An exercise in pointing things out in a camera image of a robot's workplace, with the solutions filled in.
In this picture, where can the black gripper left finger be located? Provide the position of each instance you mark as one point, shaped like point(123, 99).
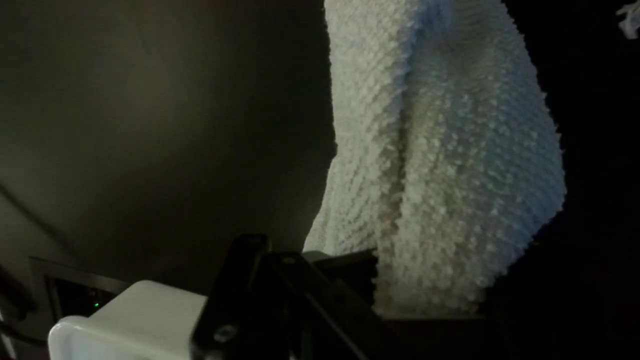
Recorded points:
point(267, 312)

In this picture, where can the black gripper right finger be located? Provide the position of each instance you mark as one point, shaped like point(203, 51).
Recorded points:
point(501, 332)

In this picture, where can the white towel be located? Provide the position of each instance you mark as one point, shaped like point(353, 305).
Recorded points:
point(432, 167)

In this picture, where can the translucent white plastic bin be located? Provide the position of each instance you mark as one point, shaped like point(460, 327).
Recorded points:
point(121, 327)

